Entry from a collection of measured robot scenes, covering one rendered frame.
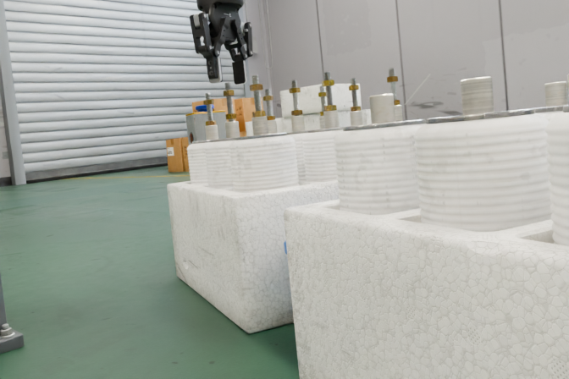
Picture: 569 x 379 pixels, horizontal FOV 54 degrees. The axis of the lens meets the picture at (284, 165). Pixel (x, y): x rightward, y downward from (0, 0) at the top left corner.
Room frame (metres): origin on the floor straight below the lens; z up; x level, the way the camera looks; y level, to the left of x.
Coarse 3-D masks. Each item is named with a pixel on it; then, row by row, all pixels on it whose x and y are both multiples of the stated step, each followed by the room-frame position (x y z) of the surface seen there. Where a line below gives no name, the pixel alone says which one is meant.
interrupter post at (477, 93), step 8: (464, 80) 0.41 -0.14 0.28; (472, 80) 0.40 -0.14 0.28; (480, 80) 0.40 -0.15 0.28; (488, 80) 0.40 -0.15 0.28; (464, 88) 0.41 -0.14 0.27; (472, 88) 0.40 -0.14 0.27; (480, 88) 0.40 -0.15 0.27; (488, 88) 0.40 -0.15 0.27; (464, 96) 0.41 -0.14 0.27; (472, 96) 0.40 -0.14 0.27; (480, 96) 0.40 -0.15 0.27; (488, 96) 0.40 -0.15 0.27; (464, 104) 0.41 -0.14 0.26; (472, 104) 0.41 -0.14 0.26; (480, 104) 0.40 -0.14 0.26; (488, 104) 0.40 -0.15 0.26; (464, 112) 0.41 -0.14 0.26; (472, 112) 0.41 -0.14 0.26; (480, 112) 0.40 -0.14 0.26; (488, 112) 0.40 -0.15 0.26
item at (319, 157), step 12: (324, 132) 0.82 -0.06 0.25; (336, 132) 0.81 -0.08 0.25; (312, 144) 0.82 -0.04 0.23; (324, 144) 0.81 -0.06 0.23; (312, 156) 0.82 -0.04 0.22; (324, 156) 0.81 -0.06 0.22; (312, 168) 0.83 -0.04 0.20; (324, 168) 0.81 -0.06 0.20; (336, 168) 0.81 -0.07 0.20; (312, 180) 0.83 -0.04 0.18; (324, 180) 0.81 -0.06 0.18
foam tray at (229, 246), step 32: (192, 192) 0.89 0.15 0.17; (224, 192) 0.78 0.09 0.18; (256, 192) 0.74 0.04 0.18; (288, 192) 0.74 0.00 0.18; (320, 192) 0.76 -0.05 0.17; (192, 224) 0.91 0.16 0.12; (224, 224) 0.75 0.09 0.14; (256, 224) 0.72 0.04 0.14; (192, 256) 0.93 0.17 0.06; (224, 256) 0.76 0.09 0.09; (256, 256) 0.71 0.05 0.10; (224, 288) 0.78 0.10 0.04; (256, 288) 0.71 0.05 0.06; (288, 288) 0.73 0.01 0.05; (256, 320) 0.71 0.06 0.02; (288, 320) 0.73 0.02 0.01
